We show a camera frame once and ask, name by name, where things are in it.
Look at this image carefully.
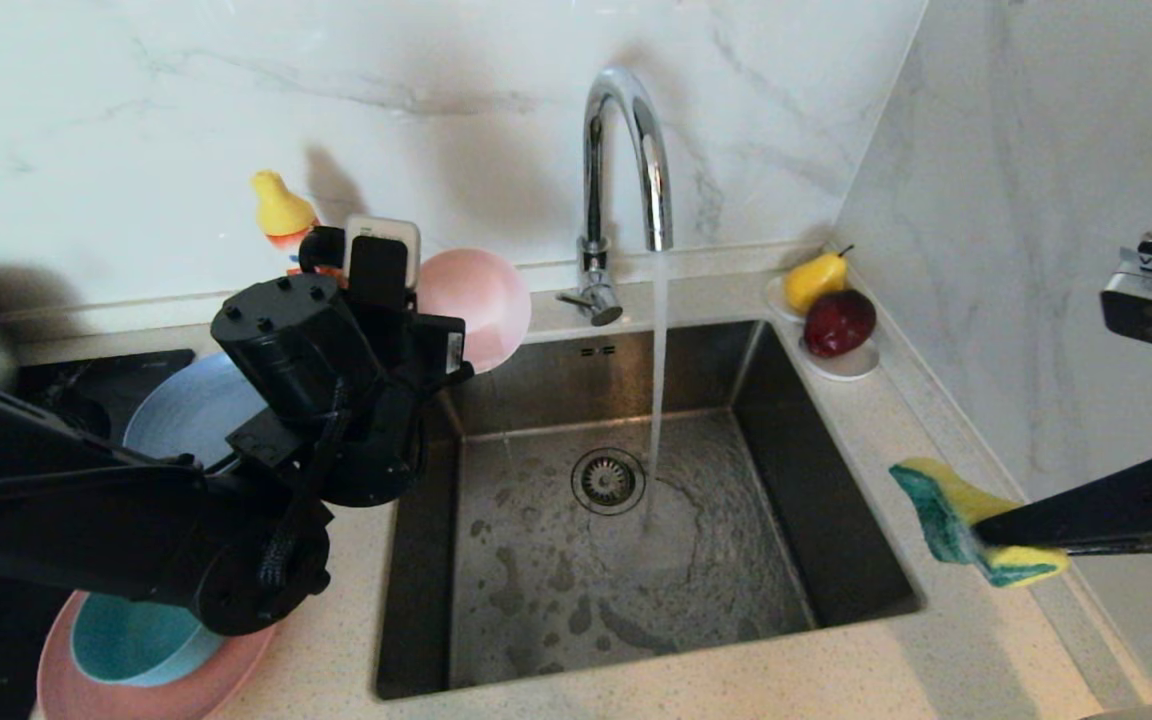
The pink bowl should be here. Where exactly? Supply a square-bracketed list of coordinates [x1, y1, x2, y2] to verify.
[416, 248, 533, 374]

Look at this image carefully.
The yellow green sponge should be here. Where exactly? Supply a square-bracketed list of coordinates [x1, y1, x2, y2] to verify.
[888, 458, 1072, 589]

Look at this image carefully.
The yellow orange dish soap bottle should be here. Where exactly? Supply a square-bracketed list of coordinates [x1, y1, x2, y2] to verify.
[252, 170, 322, 276]

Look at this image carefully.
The chrome gooseneck faucet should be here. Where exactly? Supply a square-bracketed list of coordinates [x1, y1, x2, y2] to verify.
[556, 67, 675, 328]

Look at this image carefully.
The teal bowl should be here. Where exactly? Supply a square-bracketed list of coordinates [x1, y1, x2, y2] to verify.
[71, 593, 227, 687]

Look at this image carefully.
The round metal sink strainer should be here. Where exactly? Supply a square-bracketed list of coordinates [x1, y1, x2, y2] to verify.
[570, 447, 647, 517]

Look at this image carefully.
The stainless steel sink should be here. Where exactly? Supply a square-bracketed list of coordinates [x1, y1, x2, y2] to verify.
[374, 318, 927, 701]

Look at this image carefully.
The blue grey plate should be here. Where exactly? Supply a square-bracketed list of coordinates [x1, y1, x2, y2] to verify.
[123, 352, 272, 471]

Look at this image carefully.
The small white fruit dish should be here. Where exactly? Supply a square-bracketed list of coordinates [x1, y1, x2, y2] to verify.
[762, 275, 881, 382]

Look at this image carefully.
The black induction cooktop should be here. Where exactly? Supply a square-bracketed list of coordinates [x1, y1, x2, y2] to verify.
[0, 349, 195, 720]

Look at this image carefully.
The dark red apple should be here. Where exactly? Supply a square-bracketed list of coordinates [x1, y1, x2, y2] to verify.
[803, 290, 878, 359]

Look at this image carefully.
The yellow pear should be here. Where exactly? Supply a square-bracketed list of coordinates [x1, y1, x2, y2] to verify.
[784, 246, 853, 316]

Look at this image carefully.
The pink plate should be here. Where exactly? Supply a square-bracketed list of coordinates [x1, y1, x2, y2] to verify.
[36, 590, 279, 720]

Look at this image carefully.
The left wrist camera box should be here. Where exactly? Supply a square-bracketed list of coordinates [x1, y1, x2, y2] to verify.
[344, 215, 422, 313]

